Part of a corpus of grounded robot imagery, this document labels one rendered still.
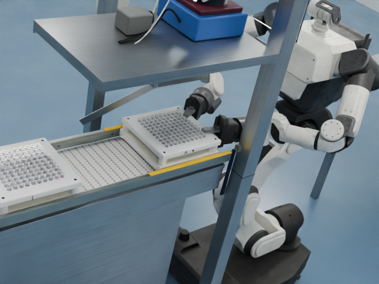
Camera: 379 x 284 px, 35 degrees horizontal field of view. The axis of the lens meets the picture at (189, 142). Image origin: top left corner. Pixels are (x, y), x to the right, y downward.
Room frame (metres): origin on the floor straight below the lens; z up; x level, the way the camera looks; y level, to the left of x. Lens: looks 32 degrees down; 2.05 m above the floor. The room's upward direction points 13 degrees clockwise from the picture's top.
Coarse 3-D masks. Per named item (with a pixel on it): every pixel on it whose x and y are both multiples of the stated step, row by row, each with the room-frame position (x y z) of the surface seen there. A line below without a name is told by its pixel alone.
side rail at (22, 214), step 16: (208, 160) 1.70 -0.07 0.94; (224, 160) 1.75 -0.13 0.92; (144, 176) 1.52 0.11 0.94; (160, 176) 1.56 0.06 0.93; (96, 192) 1.40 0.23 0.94; (112, 192) 1.44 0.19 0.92; (32, 208) 1.26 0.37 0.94; (48, 208) 1.29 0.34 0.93; (64, 208) 1.33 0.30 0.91; (0, 224) 1.20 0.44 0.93
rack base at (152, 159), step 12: (120, 132) 1.76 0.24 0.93; (132, 132) 1.75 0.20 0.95; (132, 144) 1.70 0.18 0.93; (144, 144) 1.70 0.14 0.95; (144, 156) 1.65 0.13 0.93; (156, 156) 1.64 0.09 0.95; (180, 156) 1.68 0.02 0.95; (192, 156) 1.69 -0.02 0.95; (204, 156) 1.71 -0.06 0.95; (156, 168) 1.60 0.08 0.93
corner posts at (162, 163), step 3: (123, 126) 1.75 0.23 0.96; (123, 129) 1.75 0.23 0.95; (126, 129) 1.75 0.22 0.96; (213, 147) 1.74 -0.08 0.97; (216, 147) 1.75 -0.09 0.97; (210, 150) 1.74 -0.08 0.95; (213, 150) 1.74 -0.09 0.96; (216, 150) 1.75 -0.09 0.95; (159, 159) 1.60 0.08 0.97; (159, 162) 1.60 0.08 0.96; (162, 162) 1.59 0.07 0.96; (165, 162) 1.60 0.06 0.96; (159, 165) 1.60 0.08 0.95; (162, 165) 1.59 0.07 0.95; (165, 165) 1.60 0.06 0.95
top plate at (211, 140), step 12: (168, 108) 1.89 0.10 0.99; (180, 108) 1.91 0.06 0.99; (132, 120) 1.75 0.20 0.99; (192, 120) 1.85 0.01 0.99; (144, 132) 1.70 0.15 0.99; (156, 132) 1.71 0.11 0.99; (168, 132) 1.73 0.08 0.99; (156, 144) 1.64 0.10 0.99; (180, 144) 1.67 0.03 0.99; (192, 144) 1.69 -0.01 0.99; (204, 144) 1.71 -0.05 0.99; (216, 144) 1.74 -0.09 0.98; (168, 156) 1.60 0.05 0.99
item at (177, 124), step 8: (152, 120) 1.77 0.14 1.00; (160, 120) 1.79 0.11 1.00; (168, 120) 1.79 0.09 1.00; (176, 120) 1.80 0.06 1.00; (160, 128) 1.73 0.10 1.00; (168, 128) 1.74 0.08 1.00; (176, 128) 1.75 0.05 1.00; (184, 128) 1.76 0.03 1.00; (192, 128) 1.78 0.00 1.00; (168, 136) 1.69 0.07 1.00; (176, 136) 1.70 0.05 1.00; (184, 136) 1.71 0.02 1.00
